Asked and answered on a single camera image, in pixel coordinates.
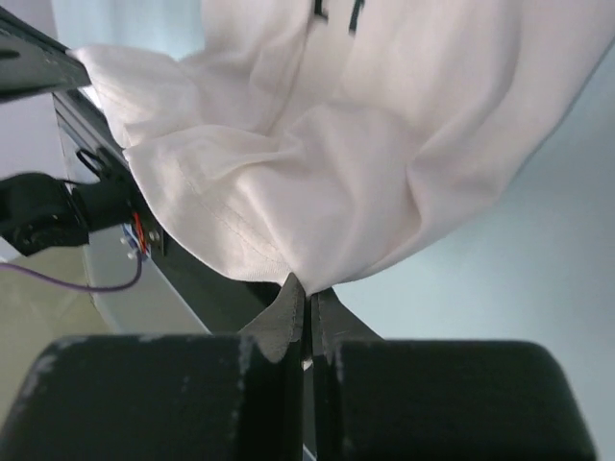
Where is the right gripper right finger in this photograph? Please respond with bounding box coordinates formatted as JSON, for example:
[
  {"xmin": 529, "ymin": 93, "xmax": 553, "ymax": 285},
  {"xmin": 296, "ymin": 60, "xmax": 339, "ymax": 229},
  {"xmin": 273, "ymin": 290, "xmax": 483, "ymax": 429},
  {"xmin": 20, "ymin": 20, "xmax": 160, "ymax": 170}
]
[{"xmin": 310, "ymin": 288, "xmax": 381, "ymax": 361}]

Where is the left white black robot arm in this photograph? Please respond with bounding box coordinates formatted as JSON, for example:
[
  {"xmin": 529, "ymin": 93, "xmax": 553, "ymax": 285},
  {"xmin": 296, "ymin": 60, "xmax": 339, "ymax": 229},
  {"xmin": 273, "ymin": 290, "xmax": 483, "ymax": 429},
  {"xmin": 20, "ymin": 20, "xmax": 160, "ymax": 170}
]
[{"xmin": 1, "ymin": 10, "xmax": 147, "ymax": 256}]

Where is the white green raglan t-shirt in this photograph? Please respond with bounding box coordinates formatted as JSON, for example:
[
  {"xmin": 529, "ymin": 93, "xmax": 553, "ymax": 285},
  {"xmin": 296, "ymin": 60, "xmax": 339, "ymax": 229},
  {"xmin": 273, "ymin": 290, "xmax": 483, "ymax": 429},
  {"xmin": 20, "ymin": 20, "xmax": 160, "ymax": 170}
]
[{"xmin": 74, "ymin": 1, "xmax": 614, "ymax": 294}]

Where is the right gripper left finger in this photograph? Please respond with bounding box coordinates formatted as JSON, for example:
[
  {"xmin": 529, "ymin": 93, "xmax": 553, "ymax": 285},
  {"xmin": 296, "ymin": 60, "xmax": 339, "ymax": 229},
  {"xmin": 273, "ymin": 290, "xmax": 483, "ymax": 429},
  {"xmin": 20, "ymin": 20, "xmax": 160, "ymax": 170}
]
[{"xmin": 239, "ymin": 274, "xmax": 306, "ymax": 363}]

